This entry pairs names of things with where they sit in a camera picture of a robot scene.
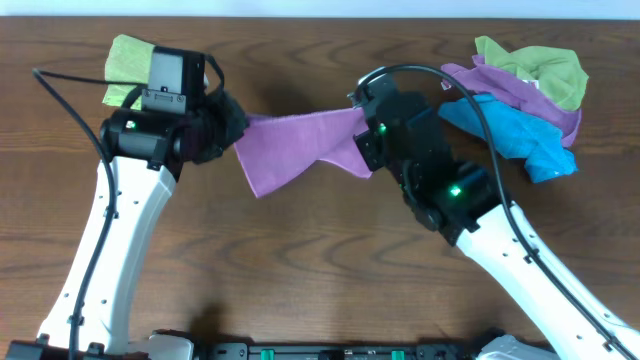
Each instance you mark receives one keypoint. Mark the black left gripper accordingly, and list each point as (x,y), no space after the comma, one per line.
(220,123)

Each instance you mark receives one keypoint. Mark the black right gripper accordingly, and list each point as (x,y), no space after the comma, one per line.
(367,145)

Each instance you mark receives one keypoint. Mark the purple microfiber cloth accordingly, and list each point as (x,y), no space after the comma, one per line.
(275,150)

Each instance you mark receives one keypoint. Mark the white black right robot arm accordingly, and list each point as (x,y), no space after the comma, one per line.
(470,208)

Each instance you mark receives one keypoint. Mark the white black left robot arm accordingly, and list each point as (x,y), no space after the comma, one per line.
(143,152)

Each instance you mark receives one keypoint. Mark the crumpled blue cloth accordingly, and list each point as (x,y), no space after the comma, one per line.
(519,135)

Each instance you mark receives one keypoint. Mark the folded light green cloth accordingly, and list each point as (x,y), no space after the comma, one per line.
(129,60)

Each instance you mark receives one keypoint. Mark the crumpled purple cloth in pile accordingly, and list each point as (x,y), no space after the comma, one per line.
(520,94)

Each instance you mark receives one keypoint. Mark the crumpled green cloth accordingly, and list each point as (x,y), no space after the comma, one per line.
(557,71)

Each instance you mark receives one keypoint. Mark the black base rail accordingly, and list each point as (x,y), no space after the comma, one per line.
(345,351)

